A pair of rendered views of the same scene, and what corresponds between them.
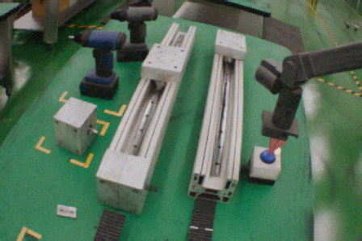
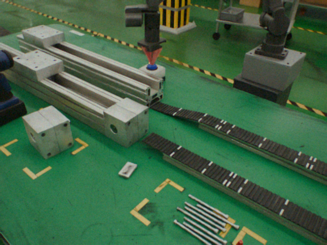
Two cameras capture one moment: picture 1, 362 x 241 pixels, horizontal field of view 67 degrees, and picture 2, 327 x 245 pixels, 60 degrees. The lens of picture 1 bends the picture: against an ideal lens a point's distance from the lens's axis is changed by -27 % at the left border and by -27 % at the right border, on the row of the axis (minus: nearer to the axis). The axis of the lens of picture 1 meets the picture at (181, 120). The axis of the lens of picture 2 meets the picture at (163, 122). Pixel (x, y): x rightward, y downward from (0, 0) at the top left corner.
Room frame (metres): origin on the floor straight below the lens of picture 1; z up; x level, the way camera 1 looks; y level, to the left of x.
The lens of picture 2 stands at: (0.02, 0.62, 1.34)
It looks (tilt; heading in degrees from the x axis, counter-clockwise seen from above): 36 degrees down; 304
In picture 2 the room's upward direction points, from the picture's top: 1 degrees clockwise
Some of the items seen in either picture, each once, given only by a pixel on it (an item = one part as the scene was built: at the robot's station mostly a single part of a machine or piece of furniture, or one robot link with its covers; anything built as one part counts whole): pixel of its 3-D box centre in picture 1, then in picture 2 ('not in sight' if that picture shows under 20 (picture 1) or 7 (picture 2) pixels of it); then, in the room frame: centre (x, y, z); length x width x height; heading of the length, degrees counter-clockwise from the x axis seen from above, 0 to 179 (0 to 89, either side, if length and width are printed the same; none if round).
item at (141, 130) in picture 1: (162, 79); (41, 79); (0.95, 0.07, 0.82); 0.80 x 0.10 x 0.09; 177
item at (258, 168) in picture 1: (261, 165); (150, 75); (0.65, -0.22, 0.81); 0.10 x 0.08 x 0.06; 87
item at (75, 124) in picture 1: (78, 127); (52, 130); (0.65, 0.25, 0.83); 0.11 x 0.10 x 0.10; 79
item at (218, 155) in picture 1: (225, 92); (81, 63); (0.94, -0.12, 0.82); 0.80 x 0.10 x 0.09; 177
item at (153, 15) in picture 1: (127, 32); not in sight; (1.13, 0.25, 0.89); 0.20 x 0.08 x 0.22; 109
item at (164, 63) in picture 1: (165, 65); (38, 67); (0.95, 0.07, 0.87); 0.16 x 0.11 x 0.07; 177
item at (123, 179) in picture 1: (128, 183); (129, 120); (0.50, 0.09, 0.83); 0.12 x 0.09 x 0.10; 87
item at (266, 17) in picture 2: not in sight; (273, 25); (0.30, -0.54, 1.00); 0.09 x 0.05 x 0.10; 42
